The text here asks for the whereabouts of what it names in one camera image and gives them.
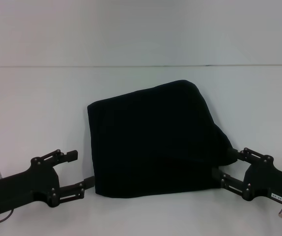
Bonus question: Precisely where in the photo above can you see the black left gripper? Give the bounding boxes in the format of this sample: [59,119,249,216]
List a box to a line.
[0,148,95,214]

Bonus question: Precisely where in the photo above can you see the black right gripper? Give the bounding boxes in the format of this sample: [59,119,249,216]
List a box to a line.
[211,147,282,205]

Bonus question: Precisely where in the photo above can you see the black t-shirt with FREE print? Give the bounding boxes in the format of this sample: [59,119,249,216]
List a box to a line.
[87,79,237,199]

